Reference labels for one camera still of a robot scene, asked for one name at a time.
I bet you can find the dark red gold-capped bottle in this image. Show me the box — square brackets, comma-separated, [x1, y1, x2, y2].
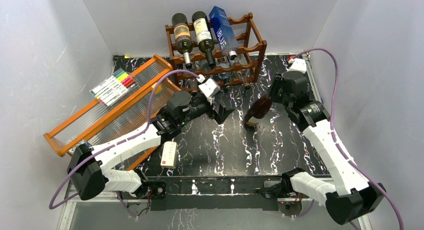
[243, 95, 273, 127]

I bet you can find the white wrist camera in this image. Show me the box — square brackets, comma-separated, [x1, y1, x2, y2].
[287, 58, 307, 74]
[198, 78, 221, 98]

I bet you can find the orange wooden tiered shelf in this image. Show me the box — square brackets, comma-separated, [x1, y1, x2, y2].
[43, 55, 179, 157]

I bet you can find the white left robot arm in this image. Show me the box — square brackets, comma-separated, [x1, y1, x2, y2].
[67, 91, 235, 200]

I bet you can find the white box with red label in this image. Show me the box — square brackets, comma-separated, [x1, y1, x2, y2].
[160, 141, 177, 168]

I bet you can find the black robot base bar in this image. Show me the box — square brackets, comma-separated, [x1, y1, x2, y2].
[120, 176, 309, 215]

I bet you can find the colour marker pen pack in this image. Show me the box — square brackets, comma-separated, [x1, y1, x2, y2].
[89, 68, 137, 107]

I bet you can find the clear bottle with gold cap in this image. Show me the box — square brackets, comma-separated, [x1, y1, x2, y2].
[185, 63, 198, 97]

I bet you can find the brown wooden wine rack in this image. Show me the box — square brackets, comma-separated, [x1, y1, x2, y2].
[164, 12, 268, 93]

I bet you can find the green bottle with white label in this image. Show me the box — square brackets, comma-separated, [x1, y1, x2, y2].
[191, 11, 216, 68]

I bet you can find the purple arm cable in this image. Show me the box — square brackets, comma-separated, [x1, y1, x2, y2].
[287, 48, 405, 230]
[48, 69, 206, 210]

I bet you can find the green bottle with tan label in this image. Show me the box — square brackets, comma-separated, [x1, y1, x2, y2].
[171, 13, 193, 69]

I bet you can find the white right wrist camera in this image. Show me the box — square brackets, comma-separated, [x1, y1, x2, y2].
[287, 58, 307, 74]

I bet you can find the blue square bottle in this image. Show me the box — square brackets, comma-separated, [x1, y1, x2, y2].
[209, 6, 239, 61]

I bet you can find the yellow block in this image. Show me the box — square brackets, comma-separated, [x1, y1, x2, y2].
[152, 84, 162, 94]

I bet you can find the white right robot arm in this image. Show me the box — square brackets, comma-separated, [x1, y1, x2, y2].
[268, 71, 385, 225]

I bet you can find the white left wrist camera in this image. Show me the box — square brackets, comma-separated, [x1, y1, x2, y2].
[198, 78, 221, 98]

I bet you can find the blue white tape roll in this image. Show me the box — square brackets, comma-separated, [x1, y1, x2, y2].
[68, 140, 87, 154]

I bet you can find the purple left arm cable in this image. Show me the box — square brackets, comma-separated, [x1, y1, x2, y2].
[48, 69, 206, 210]

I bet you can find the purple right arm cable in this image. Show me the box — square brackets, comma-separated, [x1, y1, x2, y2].
[287, 48, 405, 230]

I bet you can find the clear bottle with cork cap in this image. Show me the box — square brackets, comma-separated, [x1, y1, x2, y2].
[237, 54, 251, 91]

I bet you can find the clear bottle without cap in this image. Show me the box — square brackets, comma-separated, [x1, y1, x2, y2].
[199, 67, 216, 90]

